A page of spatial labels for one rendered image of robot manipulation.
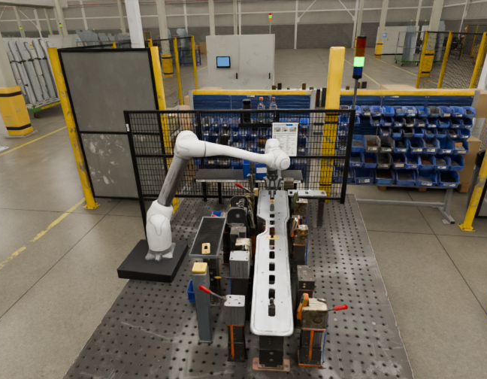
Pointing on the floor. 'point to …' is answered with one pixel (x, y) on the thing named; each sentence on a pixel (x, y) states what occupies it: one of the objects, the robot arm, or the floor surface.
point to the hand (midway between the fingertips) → (272, 194)
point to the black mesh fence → (237, 147)
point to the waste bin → (476, 173)
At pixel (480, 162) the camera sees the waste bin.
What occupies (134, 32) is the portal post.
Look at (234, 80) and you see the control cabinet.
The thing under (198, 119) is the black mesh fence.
